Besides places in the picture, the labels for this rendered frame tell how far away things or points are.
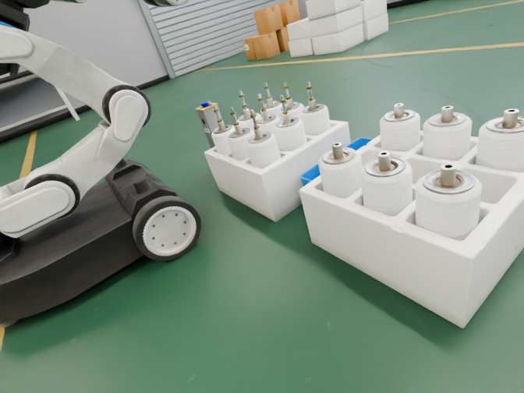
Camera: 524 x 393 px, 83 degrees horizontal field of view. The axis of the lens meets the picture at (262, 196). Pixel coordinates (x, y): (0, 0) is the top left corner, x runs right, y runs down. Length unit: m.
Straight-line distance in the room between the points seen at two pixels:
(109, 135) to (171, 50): 5.15
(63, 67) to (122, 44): 4.99
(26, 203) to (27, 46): 0.41
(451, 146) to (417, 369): 0.47
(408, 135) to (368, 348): 0.51
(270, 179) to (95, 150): 0.56
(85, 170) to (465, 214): 1.00
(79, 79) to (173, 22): 5.20
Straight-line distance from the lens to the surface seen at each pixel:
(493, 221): 0.63
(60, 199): 1.06
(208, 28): 6.45
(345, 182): 0.69
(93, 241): 0.97
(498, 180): 0.76
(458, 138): 0.80
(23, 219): 1.08
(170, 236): 0.96
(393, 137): 0.85
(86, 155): 1.08
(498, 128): 0.77
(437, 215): 0.57
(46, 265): 0.99
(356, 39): 3.77
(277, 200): 0.94
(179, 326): 0.81
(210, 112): 1.26
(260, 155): 0.91
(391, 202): 0.63
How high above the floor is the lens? 0.57
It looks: 31 degrees down
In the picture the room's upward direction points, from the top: 18 degrees counter-clockwise
